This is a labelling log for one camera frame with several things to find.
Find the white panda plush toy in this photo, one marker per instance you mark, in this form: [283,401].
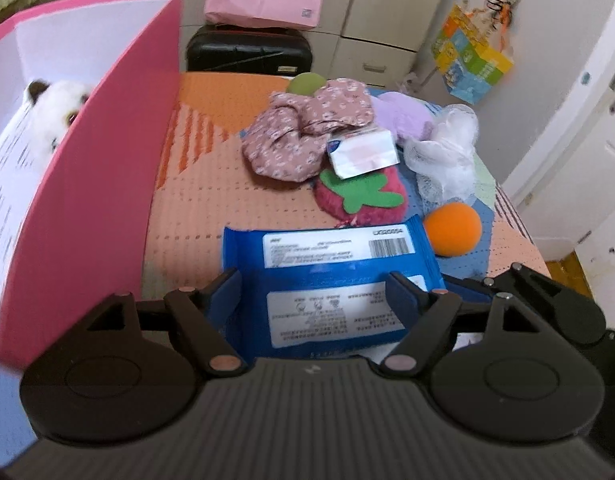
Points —
[57,105]

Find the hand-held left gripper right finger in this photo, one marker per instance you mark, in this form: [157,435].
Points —
[403,294]

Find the red strawberry plush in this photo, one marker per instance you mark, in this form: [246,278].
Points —
[367,205]

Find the pink cardboard box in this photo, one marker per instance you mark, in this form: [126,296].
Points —
[112,160]

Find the orange patterned bed sheet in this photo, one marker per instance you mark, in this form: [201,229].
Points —
[202,200]

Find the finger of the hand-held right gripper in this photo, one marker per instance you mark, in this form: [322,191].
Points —
[470,287]

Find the white door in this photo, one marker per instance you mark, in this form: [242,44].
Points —
[587,160]

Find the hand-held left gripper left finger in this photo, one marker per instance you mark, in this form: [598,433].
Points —
[226,294]

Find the green round puff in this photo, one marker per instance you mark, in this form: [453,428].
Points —
[307,84]

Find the white mesh bath puff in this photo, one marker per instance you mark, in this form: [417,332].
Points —
[452,160]

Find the beige wooden wardrobe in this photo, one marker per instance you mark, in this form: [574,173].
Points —
[377,25]

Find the black suitcase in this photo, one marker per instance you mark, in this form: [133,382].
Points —
[237,52]

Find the purple plush cloth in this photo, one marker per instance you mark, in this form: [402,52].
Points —
[402,115]

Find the small white blue box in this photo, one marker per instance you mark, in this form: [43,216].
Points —
[362,155]

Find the orange sponge ball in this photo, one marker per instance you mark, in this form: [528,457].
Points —
[455,230]

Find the pink floral cloth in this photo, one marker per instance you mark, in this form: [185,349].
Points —
[287,135]

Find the blue wet wipes packet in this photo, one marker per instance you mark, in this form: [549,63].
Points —
[327,270]

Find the colourful cartoon gift bag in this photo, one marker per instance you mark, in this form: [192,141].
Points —
[467,55]

